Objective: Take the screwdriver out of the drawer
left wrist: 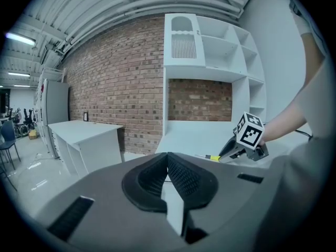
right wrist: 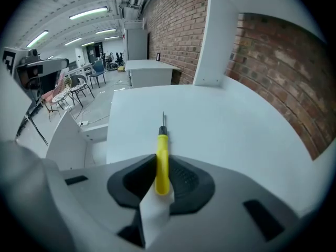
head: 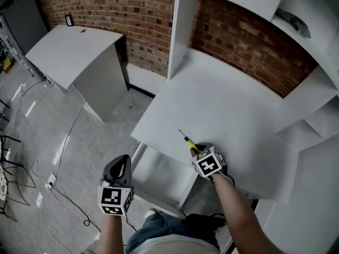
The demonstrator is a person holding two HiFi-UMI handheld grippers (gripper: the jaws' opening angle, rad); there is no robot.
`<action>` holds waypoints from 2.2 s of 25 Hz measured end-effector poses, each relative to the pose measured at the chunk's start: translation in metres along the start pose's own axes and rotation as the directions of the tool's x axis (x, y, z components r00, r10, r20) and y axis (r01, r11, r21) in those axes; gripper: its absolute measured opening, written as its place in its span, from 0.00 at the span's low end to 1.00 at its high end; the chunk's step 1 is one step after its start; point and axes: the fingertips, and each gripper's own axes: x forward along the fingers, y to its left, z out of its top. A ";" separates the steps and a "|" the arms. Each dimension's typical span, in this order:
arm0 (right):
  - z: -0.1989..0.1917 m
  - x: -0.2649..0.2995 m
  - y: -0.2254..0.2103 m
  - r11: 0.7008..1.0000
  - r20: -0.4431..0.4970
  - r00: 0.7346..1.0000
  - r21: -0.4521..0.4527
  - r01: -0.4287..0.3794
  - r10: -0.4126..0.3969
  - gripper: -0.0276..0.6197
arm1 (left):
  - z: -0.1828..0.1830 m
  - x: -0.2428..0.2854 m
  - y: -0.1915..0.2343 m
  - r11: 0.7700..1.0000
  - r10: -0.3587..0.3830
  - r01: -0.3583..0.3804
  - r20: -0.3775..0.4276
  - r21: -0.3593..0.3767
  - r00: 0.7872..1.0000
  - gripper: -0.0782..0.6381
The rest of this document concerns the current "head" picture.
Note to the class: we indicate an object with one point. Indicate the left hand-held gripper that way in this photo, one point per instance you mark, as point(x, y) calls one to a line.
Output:
point(116, 179)

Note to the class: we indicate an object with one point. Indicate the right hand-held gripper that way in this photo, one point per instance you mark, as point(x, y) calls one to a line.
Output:
point(208, 165)

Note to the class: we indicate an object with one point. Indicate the white drawer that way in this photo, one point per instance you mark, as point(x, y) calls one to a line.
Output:
point(161, 168)

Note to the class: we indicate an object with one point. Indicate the person's left forearm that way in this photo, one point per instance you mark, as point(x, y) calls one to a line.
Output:
point(111, 234)

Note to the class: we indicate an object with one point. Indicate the person's right forearm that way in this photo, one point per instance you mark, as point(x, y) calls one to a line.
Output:
point(238, 216)

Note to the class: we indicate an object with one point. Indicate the person's white shoe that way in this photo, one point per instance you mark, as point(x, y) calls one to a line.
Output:
point(151, 212)

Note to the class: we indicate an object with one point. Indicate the black bag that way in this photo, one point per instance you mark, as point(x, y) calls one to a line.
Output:
point(204, 221)

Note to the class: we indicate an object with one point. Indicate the white desk with shelves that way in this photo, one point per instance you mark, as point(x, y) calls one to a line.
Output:
point(225, 110)

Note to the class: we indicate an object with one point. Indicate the white power strip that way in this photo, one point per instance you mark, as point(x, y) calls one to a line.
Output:
point(51, 180)

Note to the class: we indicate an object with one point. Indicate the person's blue jeans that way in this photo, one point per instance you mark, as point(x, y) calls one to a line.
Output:
point(164, 226)

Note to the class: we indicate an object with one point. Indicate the person's light shirt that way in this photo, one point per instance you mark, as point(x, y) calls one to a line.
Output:
point(172, 245)

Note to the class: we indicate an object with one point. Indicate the small white desk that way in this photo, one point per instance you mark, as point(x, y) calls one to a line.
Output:
point(74, 52)

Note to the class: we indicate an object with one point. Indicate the yellow box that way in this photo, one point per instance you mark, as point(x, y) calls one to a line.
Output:
point(8, 64)

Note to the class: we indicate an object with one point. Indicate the metal storage rack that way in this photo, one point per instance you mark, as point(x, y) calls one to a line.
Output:
point(16, 57)

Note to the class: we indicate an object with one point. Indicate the grey board panel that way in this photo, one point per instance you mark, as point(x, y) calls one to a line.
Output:
point(23, 22)

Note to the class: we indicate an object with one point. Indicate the black metal chair frame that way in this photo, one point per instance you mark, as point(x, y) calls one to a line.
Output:
point(8, 163)

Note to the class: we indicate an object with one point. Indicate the small black picture frame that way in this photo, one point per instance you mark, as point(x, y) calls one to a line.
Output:
point(69, 20)

